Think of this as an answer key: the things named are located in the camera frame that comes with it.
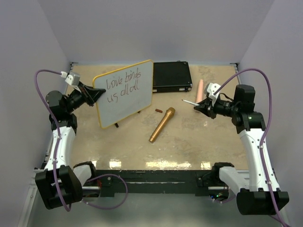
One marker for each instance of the gold microphone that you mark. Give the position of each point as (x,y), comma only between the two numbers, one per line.
(167,116)

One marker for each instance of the aluminium frame rails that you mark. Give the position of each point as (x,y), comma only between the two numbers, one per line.
(61,185)

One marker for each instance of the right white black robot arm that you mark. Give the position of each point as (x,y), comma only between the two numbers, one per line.
(261,193)

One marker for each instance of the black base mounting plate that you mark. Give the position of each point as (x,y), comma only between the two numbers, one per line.
(196,182)

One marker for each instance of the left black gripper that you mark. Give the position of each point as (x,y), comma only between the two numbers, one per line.
(89,94)

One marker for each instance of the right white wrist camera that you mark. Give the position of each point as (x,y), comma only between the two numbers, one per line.
(212,92)

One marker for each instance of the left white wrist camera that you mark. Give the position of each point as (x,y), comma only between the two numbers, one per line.
(71,78)

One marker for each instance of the red white marker pen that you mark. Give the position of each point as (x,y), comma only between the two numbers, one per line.
(189,102)

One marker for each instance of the black hard case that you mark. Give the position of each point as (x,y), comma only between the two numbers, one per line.
(171,77)

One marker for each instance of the yellow framed whiteboard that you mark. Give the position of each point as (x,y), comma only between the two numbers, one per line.
(128,91)

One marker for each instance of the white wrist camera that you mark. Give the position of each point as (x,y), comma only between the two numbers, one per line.
(212,92)
(71,78)

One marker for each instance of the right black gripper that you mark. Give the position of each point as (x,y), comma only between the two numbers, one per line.
(205,107)

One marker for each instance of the pink microphone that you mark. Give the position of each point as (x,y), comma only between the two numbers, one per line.
(200,91)

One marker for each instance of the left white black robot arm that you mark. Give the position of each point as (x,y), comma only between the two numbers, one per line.
(60,184)

